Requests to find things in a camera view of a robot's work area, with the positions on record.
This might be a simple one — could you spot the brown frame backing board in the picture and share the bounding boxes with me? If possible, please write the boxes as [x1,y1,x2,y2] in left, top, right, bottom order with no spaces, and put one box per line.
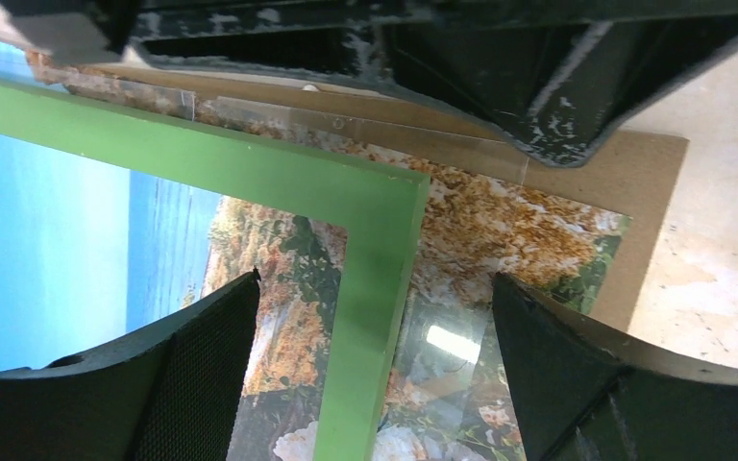
[0,41,688,329]

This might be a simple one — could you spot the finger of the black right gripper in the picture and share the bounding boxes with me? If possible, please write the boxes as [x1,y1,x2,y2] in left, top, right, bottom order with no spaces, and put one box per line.
[383,14,738,168]
[0,1,407,84]

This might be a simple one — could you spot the green wooden picture frame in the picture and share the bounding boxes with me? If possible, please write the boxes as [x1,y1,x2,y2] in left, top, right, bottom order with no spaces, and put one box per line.
[0,79,430,460]

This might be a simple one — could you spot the coastal landscape photo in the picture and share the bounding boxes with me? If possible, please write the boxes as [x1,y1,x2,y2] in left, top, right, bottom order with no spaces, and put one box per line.
[0,32,632,461]

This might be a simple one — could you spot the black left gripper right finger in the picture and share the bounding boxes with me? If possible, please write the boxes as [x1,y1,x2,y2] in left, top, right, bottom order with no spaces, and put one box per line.
[492,274,738,460]

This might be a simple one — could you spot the clear glass pane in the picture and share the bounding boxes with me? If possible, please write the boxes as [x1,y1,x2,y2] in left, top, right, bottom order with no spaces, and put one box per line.
[372,296,526,460]

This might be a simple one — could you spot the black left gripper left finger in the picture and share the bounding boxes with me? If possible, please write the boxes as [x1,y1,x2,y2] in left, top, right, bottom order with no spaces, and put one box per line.
[0,271,260,460]

